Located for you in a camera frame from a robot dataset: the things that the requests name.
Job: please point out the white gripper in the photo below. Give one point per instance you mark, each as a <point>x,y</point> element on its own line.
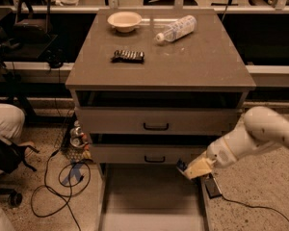
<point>220,154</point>

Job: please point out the blue rxbar blueberry wrapper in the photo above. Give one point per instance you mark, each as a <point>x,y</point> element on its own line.
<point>181,166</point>

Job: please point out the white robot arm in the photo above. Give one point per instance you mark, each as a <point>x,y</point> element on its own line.
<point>259,130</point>

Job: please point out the grey open bottom drawer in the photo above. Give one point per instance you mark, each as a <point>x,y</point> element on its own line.
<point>151,198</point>

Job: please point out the grey drawer cabinet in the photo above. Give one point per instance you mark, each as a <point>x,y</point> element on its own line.
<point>200,71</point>

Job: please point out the grey middle drawer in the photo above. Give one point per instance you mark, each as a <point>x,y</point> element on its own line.
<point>144,153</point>

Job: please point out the grey top drawer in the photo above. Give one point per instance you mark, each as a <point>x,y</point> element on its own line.
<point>150,121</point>

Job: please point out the black power adapter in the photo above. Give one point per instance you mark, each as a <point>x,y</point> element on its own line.
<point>212,187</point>

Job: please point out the metal cans on floor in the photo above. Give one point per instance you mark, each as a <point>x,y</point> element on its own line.
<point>78,138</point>

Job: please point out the dark striped snack bar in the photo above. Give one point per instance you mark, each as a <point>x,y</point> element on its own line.
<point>128,56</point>

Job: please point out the clear plastic water bottle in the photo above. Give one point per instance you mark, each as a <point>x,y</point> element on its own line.
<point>177,29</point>

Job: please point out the white bowl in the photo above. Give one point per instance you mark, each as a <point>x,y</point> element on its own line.
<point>124,22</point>

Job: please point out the black chair base caster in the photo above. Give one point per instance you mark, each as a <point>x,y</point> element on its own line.
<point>11,197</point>

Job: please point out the person leg white trousers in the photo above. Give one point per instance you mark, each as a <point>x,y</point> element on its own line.
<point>11,124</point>

